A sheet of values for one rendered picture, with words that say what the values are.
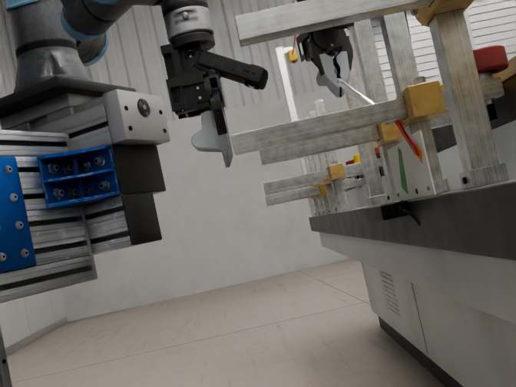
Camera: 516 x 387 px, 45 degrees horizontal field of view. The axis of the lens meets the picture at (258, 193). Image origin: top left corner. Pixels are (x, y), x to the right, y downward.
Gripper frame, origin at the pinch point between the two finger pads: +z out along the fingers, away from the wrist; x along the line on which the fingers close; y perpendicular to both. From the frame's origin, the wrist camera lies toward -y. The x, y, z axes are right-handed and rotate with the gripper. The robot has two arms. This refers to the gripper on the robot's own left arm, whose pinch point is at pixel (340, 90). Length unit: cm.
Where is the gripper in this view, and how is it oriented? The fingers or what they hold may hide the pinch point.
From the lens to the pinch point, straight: 127.3
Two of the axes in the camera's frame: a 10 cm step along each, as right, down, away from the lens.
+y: -3.2, 1.2, 9.4
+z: 2.1, 9.8, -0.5
